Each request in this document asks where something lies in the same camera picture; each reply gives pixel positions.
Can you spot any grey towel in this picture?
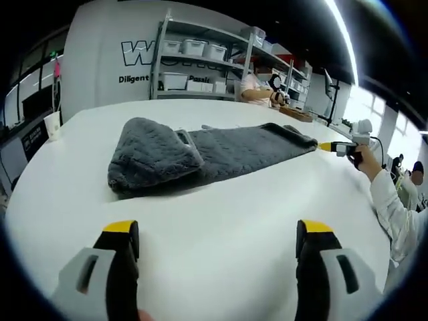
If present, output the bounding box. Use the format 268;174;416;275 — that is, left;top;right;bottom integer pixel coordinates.
106;116;319;201

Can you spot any white paper cup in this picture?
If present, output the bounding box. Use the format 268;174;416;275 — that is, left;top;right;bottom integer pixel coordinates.
43;112;63;141

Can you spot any grey metal shelf rack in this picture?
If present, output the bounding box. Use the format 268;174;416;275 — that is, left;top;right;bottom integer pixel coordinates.
148;8;314;111

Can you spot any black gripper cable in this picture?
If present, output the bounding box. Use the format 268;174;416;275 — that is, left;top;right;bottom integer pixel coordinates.
369;135;386;168

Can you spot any person's right hand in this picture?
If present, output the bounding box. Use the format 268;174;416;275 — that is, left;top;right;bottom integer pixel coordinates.
357;143;381;173

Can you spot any brown wooden tray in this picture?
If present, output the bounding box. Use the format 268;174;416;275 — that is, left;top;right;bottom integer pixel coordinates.
279;105;315;123

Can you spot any black monitor stand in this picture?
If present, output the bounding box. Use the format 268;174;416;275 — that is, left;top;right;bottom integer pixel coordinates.
317;68;342;128

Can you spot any black monitor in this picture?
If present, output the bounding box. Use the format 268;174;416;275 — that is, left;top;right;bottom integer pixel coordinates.
21;90;55;121

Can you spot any row of white storage boxes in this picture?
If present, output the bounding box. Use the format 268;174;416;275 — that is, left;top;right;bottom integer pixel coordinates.
160;26;308;98

